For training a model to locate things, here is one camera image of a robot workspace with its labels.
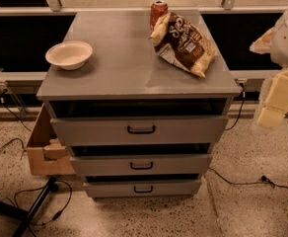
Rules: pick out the metal railing frame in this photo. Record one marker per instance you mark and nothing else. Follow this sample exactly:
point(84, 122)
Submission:
point(29, 27)

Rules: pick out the white paper bowl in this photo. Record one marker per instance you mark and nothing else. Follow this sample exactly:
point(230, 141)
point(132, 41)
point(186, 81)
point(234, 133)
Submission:
point(69, 55)

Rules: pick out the cardboard box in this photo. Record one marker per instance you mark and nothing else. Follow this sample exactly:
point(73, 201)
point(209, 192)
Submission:
point(46, 155)

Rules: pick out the grey top drawer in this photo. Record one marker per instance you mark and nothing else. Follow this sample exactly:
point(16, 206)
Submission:
point(132, 131)

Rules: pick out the grey drawer cabinet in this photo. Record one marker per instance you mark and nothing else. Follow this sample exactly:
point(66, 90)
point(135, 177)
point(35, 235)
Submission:
point(124, 78)

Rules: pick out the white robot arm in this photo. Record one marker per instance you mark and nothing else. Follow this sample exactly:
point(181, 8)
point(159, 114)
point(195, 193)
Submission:
point(274, 42)

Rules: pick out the red soda can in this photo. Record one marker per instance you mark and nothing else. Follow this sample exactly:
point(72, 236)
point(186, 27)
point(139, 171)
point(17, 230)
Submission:
point(158, 9)

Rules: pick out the brown chip bag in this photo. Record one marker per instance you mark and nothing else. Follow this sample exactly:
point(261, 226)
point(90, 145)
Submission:
point(182, 44)

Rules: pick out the black stand leg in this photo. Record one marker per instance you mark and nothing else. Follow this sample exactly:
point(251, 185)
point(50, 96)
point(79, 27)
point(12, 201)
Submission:
point(25, 216)

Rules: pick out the grey drawer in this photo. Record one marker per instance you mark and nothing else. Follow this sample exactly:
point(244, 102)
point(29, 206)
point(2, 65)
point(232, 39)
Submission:
point(142, 189)
point(141, 164)
point(132, 131)

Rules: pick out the grey bottom drawer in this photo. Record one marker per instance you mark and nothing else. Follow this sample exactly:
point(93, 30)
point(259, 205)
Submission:
point(142, 189)

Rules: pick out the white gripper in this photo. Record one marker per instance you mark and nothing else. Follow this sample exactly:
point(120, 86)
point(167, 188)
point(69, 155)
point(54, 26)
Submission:
point(277, 102)

